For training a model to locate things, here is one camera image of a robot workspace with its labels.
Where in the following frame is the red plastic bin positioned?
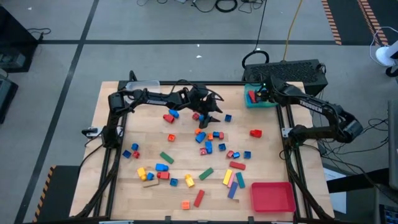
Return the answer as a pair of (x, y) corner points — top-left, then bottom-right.
(250, 181), (297, 213)

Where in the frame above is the black perforated computer case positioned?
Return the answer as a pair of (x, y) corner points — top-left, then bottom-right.
(242, 58), (329, 103)

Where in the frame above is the black hanging cable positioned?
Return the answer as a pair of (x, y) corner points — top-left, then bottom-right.
(241, 0), (270, 71)

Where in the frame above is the black orange striped floor mat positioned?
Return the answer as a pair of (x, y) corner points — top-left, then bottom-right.
(322, 0), (389, 46)
(32, 164), (81, 223)

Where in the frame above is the black coiled cable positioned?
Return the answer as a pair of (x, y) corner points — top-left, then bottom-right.
(215, 0), (239, 13)

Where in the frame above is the black cable bundle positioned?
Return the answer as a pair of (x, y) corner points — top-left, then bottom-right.
(317, 118), (398, 200)

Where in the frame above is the black equipment stand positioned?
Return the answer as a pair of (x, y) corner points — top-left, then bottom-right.
(0, 6), (40, 74)

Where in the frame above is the long tan wooden block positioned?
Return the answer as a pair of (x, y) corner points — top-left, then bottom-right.
(142, 179), (160, 189)

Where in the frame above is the white round device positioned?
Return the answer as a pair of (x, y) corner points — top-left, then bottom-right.
(374, 40), (398, 68)

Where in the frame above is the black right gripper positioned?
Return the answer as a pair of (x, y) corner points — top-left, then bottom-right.
(257, 74), (287, 105)

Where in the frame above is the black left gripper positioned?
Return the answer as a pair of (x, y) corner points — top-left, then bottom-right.
(186, 83), (224, 129)

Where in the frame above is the grey equipment box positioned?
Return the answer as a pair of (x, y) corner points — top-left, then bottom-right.
(0, 73), (19, 124)

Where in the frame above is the long green block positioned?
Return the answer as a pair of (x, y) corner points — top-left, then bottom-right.
(159, 151), (175, 165)
(198, 167), (215, 181)

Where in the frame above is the yellow hanging cable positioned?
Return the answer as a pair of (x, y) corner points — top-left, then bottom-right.
(282, 0), (304, 62)

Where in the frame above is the grey desk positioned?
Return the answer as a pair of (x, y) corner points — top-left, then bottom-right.
(387, 99), (398, 190)

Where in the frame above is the clear plastic bin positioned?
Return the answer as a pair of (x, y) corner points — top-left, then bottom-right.
(125, 80), (161, 94)

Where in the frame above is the long yellow block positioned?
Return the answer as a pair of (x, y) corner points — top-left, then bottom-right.
(222, 169), (233, 186)

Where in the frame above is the dark electronic device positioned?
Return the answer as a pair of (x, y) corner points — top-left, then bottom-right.
(374, 183), (398, 224)

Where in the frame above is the long teal block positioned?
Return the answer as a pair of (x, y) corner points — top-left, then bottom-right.
(235, 172), (246, 189)

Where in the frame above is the teal plastic bin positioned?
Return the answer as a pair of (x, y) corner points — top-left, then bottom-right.
(244, 82), (281, 109)

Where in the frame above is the white paper sheet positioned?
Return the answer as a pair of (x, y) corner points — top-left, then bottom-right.
(323, 166), (348, 214)

